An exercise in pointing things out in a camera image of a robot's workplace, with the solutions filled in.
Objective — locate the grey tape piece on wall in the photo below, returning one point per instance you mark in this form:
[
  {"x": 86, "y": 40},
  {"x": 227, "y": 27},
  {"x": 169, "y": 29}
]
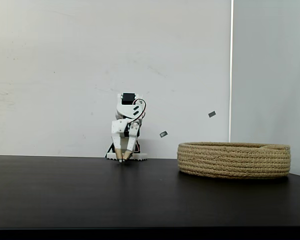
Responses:
[
  {"x": 163, "y": 134},
  {"x": 212, "y": 114}
]

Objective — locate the white vertical wall trim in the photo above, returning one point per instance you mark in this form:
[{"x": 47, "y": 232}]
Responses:
[{"x": 231, "y": 75}]

